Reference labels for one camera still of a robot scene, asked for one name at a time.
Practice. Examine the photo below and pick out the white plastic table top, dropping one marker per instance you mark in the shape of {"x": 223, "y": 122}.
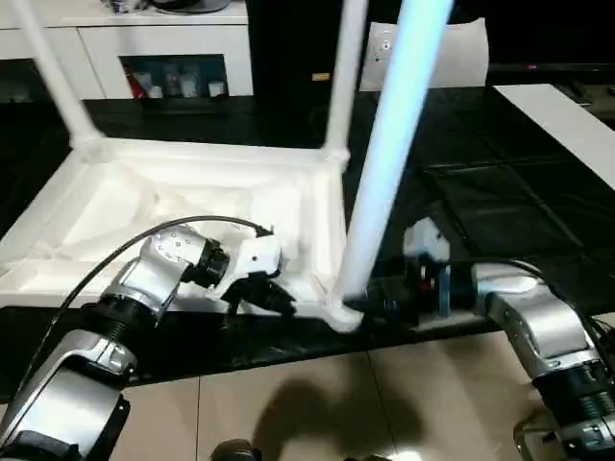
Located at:
{"x": 192, "y": 163}

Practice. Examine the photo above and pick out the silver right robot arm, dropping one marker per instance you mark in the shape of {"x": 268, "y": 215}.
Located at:
{"x": 543, "y": 322}

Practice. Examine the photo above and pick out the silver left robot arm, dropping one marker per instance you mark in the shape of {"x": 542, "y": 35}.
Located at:
{"x": 144, "y": 283}

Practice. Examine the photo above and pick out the black table mat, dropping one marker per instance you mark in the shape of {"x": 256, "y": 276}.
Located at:
{"x": 480, "y": 182}

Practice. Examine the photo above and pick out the dark robot left foot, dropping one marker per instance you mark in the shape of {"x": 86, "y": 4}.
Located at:
{"x": 235, "y": 451}

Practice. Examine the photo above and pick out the white flat board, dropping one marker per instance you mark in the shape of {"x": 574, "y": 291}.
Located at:
{"x": 552, "y": 115}

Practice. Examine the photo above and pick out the red packet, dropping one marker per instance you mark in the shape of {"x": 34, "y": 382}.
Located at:
{"x": 136, "y": 86}

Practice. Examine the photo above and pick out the white bag with round fitting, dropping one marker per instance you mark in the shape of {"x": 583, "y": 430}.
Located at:
{"x": 461, "y": 57}

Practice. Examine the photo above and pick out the black box with gold label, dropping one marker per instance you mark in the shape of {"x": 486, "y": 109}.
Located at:
{"x": 288, "y": 48}

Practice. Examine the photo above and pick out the white glass-door cabinet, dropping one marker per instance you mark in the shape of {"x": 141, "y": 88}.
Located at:
{"x": 168, "y": 38}

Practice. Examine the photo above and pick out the dark top television stand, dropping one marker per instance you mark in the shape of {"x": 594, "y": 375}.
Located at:
{"x": 596, "y": 98}

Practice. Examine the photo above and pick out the grey helmet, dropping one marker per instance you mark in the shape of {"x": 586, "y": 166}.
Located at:
{"x": 192, "y": 5}

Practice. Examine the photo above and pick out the black television screen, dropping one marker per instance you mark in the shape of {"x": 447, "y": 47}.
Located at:
{"x": 552, "y": 33}

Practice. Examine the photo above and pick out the black tangled items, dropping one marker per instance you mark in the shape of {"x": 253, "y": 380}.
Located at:
{"x": 125, "y": 5}

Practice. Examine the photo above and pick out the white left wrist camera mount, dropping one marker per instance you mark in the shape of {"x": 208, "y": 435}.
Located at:
{"x": 254, "y": 254}

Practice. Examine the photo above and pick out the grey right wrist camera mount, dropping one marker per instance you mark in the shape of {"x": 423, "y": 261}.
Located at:
{"x": 425, "y": 237}

